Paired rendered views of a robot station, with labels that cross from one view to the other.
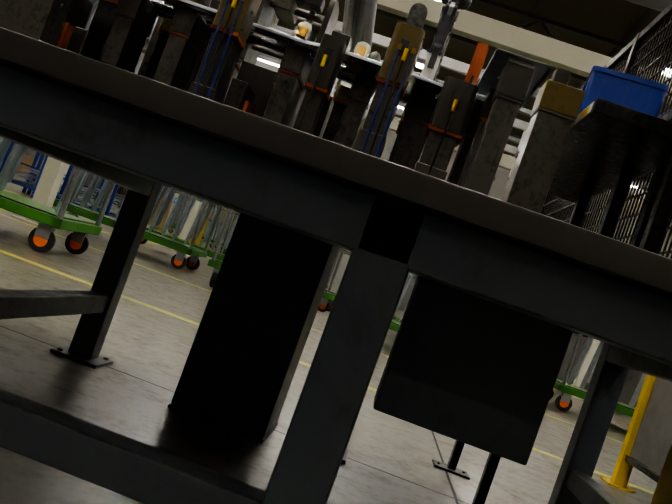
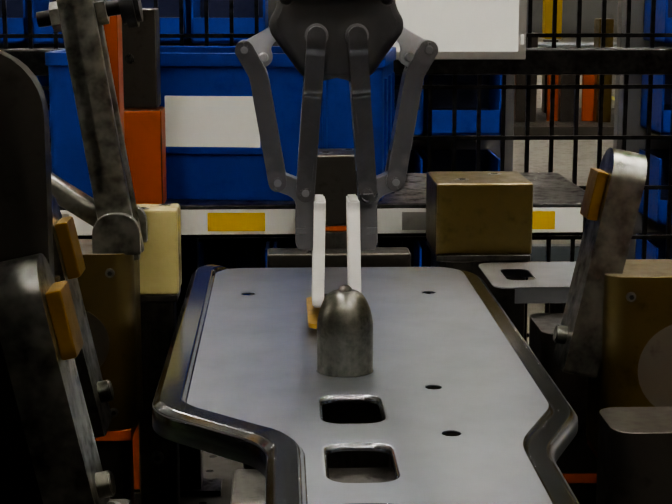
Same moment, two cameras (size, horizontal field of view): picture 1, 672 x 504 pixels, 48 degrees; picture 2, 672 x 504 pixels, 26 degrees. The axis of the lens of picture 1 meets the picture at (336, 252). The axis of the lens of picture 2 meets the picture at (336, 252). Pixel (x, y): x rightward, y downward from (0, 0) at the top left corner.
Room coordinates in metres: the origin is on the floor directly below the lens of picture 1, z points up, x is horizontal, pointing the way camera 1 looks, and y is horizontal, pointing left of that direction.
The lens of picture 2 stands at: (1.79, 0.87, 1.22)
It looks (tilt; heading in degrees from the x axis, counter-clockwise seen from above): 10 degrees down; 265
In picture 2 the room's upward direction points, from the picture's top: straight up
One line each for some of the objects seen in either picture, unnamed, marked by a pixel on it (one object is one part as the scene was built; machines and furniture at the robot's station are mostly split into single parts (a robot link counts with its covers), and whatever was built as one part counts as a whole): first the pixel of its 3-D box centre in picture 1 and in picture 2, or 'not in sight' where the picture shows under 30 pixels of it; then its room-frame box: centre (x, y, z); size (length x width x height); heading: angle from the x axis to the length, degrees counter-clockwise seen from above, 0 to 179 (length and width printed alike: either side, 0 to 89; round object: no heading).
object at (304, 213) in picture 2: not in sight; (291, 210); (1.73, -0.06, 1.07); 0.03 x 0.01 x 0.05; 177
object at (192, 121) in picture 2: (609, 122); (228, 119); (1.76, -0.50, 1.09); 0.30 x 0.17 x 0.13; 169
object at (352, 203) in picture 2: (429, 69); (353, 250); (1.69, -0.06, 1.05); 0.03 x 0.01 x 0.07; 87
